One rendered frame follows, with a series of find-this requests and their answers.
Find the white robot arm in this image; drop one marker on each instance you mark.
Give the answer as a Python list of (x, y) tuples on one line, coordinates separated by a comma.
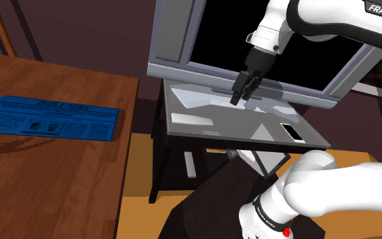
[(326, 192)]

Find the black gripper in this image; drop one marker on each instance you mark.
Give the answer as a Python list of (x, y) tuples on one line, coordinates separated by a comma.
[(258, 61)]

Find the grey flat screen television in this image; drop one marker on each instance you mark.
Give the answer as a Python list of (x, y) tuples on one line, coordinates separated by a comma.
[(223, 36)]

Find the white phone with black screen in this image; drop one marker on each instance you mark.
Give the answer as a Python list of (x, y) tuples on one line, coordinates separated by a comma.
[(292, 132)]

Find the white remote control bar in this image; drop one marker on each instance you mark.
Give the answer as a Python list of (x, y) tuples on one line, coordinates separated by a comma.
[(190, 164)]

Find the white framed wall picture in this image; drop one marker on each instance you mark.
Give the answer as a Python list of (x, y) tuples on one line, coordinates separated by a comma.
[(381, 77)]

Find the dark robot stand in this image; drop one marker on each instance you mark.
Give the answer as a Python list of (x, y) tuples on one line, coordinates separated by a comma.
[(217, 202)]

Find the flat white remote control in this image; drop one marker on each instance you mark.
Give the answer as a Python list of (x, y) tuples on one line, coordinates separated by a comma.
[(192, 119)]

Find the brown wooden table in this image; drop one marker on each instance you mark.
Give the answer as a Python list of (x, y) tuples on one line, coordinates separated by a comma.
[(51, 178)]

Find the blue newspaper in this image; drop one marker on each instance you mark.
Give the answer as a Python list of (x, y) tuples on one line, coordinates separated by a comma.
[(45, 117)]

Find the grey top television stand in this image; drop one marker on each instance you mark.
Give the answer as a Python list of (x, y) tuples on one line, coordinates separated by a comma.
[(237, 122)]

